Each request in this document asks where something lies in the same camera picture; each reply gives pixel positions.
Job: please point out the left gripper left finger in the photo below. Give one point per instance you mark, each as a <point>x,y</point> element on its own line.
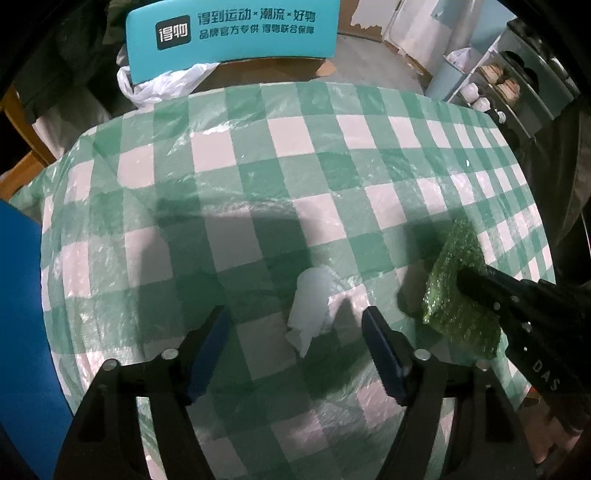
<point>104,438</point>

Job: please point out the green checkered tablecloth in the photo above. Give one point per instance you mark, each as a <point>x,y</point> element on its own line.
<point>223,198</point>

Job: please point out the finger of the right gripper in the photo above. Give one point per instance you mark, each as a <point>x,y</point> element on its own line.
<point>496,291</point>

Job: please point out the person right hand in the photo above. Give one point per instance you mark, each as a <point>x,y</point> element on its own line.
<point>558,452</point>

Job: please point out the green glitter sponge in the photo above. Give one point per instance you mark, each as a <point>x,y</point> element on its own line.
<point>461,320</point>

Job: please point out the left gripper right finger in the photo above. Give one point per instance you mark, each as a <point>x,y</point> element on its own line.
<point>486,440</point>

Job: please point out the teal shoe box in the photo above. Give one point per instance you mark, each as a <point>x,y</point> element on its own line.
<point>175,35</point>

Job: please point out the white plastic bag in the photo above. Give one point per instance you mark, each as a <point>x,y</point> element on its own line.
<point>166,86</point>

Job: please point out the small white crumpled paper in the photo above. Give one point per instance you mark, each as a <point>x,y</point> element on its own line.
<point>310,310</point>

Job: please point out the wooden louvered cabinet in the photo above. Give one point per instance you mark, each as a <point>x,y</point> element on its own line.
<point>35,160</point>

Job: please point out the grey shoe rack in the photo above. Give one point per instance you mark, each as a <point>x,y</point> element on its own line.
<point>517,81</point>

